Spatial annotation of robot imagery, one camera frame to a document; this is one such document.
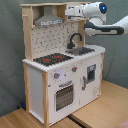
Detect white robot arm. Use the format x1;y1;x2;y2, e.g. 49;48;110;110
65;2;128;36

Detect wooden toy kitchen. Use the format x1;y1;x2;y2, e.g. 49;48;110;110
22;2;105;128

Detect right red stove knob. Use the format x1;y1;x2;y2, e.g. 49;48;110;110
71;65;79;73

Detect red stove knob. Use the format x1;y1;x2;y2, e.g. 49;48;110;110
54;73;60;79
71;65;79;73

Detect left red stove knob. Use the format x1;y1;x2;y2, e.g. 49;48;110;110
54;73;60;79

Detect black toy stovetop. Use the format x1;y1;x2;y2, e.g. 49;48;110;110
34;53;71;66

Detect grey toy sink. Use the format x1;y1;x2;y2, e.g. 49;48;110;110
66;47;94;56

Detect black toy faucet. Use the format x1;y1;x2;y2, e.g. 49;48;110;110
67;33;82;49

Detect grey water dispenser panel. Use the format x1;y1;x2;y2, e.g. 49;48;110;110
87;65;96;82

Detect toy oven door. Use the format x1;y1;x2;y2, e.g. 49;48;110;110
55;81;74;111

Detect grey range hood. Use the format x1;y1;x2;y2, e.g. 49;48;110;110
35;5;64;27

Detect grey fabric backdrop curtain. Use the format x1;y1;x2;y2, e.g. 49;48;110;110
0;0;128;117

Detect toy microwave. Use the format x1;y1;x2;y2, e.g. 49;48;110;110
65;4;87;18

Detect grey cabinet door handle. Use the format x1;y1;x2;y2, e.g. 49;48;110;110
82;76;87;90

